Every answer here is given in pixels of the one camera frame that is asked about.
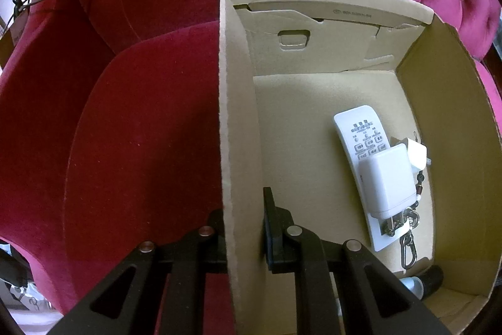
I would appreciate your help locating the small white power adapter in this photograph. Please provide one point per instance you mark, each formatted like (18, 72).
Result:
(417, 153)

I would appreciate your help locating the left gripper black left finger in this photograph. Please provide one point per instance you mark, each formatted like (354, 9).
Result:
(155, 289)

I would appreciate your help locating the large white power adapter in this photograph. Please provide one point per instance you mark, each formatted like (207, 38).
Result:
(387, 182)

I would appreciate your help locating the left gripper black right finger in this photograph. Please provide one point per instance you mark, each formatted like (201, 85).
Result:
(340, 288)

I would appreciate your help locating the white remote control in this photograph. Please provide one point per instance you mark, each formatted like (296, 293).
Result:
(362, 135)

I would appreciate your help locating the black cylindrical object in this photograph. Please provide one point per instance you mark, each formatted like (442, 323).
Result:
(426, 283)

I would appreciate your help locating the brown cardboard box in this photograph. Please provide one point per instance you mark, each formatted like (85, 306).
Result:
(286, 68)

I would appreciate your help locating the bronze keychain with carabiner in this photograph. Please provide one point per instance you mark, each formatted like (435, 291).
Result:
(410, 215)

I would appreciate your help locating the red velvet tufted armchair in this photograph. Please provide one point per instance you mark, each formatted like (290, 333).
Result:
(110, 134)

